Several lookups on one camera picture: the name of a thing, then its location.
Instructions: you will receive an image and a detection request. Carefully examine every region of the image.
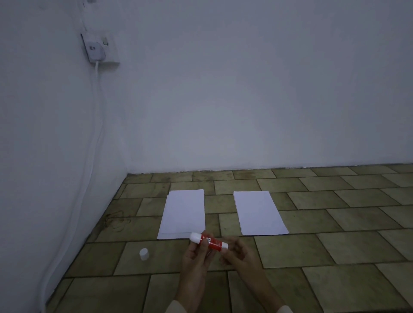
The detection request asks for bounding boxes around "red and white glue stick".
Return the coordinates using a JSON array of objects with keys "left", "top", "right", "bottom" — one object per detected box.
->
[{"left": 189, "top": 232, "right": 229, "bottom": 251}]

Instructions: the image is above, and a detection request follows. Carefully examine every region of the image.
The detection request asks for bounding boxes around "white plug adapter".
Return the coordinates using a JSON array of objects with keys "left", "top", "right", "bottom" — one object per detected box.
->
[{"left": 84, "top": 41, "right": 106, "bottom": 64}]

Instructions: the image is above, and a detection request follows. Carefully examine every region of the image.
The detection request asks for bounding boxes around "stack of white papers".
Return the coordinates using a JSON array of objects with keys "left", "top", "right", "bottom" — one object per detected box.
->
[
  {"left": 233, "top": 190, "right": 290, "bottom": 236},
  {"left": 157, "top": 189, "right": 206, "bottom": 240}
]

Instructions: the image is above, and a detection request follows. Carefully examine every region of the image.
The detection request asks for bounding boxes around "white power cable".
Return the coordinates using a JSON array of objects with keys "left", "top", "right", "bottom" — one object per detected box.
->
[{"left": 38, "top": 61, "right": 105, "bottom": 313}]

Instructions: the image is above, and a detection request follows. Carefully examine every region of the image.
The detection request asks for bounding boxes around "white wall socket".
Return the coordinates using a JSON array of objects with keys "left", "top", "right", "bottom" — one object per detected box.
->
[{"left": 80, "top": 31, "right": 120, "bottom": 70}]

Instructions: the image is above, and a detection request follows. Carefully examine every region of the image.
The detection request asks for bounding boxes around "person's left forearm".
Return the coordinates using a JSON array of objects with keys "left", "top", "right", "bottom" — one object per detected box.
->
[{"left": 168, "top": 289, "right": 202, "bottom": 313}]

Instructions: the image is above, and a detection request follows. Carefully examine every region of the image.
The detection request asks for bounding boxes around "person's right hand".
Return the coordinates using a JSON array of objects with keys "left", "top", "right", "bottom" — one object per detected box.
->
[{"left": 219, "top": 236, "right": 277, "bottom": 299}]

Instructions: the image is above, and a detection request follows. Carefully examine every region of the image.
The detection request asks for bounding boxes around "person's right forearm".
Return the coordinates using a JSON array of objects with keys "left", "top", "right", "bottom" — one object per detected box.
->
[{"left": 255, "top": 285, "right": 294, "bottom": 313}]

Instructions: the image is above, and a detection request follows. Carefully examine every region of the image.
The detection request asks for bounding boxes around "person's left hand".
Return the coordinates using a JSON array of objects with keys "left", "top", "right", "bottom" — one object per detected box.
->
[{"left": 174, "top": 233, "right": 217, "bottom": 295}]

